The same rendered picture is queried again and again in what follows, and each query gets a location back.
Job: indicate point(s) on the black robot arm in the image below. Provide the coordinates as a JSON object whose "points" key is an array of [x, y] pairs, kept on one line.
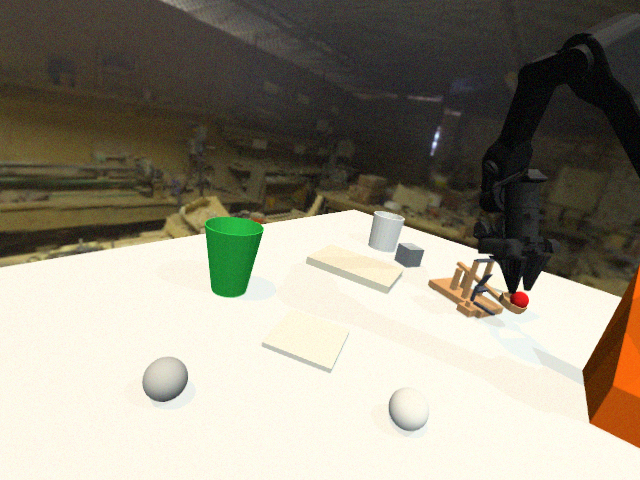
{"points": [[602, 66]]}

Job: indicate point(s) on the white ball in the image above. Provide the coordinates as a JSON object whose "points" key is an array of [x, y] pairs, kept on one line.
{"points": [[408, 409]]}

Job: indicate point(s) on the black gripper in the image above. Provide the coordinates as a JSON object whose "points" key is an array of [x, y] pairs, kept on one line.
{"points": [[521, 253]]}

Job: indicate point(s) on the red ball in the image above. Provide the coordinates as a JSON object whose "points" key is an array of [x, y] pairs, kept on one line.
{"points": [[519, 299]]}

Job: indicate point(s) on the green plastic cup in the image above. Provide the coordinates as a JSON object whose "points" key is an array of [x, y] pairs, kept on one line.
{"points": [[232, 245]]}

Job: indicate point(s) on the grey ball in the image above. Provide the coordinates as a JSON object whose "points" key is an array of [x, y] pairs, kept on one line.
{"points": [[165, 379]]}

